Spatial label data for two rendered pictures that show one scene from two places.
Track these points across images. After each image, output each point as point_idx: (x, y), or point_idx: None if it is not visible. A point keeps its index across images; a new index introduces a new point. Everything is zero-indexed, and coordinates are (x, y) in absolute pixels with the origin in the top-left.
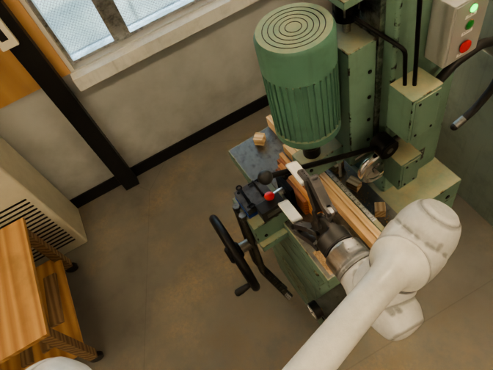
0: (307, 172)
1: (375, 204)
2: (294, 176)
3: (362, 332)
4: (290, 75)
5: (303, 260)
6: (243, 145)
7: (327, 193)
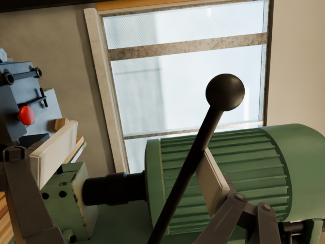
0: (61, 188)
1: None
2: (214, 165)
3: None
4: (308, 161)
5: None
6: (56, 105)
7: None
